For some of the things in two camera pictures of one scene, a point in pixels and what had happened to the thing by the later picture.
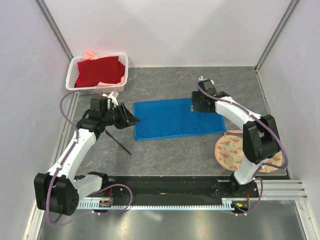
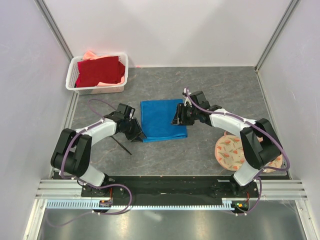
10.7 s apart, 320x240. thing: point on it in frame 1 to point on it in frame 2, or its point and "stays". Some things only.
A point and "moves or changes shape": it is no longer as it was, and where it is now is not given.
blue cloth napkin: (170, 118) moves or changes shape
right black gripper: (196, 97) to (181, 108)
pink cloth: (89, 55) stays
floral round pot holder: (229, 152) stays
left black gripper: (127, 118) to (138, 132)
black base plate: (169, 190) stays
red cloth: (91, 72) stays
